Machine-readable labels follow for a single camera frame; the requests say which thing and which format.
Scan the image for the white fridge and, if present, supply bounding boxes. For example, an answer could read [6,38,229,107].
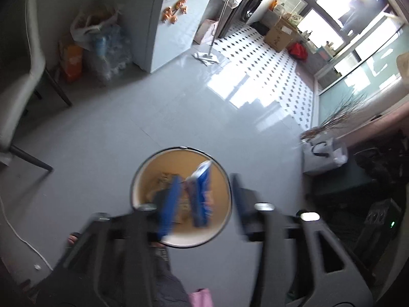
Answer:
[149,0,215,73]

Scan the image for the red bag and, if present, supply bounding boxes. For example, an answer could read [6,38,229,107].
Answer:
[287,41,309,61]

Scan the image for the large cardboard box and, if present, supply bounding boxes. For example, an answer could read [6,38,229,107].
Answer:
[263,17,300,52]

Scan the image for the blue package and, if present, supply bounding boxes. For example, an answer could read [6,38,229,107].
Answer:
[185,161,214,228]

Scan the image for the white shopping bag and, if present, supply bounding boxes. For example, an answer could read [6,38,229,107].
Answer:
[301,137,349,176]

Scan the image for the black power strip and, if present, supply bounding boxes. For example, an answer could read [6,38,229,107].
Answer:
[363,198,402,235]

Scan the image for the dried plant twigs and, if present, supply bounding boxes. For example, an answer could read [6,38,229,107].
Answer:
[300,91,369,143]

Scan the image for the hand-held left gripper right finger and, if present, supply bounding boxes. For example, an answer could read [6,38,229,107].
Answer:
[231,173,374,307]

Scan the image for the orange snack bag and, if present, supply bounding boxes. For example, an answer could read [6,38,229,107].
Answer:
[62,42,84,83]

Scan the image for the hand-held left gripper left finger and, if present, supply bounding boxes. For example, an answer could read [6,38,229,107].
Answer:
[52,176,184,307]

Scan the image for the round trash bin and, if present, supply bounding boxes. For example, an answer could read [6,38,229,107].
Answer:
[130,147,231,249]

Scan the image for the white cable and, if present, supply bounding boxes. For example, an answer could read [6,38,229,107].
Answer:
[0,194,54,271]

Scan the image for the flat mop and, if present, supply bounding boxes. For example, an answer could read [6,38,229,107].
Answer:
[191,0,244,67]

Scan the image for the washing machine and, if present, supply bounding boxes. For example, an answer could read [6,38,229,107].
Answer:
[242,0,286,29]

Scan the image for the clear plastic bags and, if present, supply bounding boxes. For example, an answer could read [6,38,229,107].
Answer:
[70,0,133,86]

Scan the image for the grey chair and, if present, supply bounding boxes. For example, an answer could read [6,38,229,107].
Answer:
[0,0,73,172]

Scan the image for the person's dark trousers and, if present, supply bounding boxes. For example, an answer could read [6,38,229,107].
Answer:
[153,246,194,307]

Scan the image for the orange fridge magnets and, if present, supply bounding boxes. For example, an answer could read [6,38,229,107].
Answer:
[161,0,190,25]

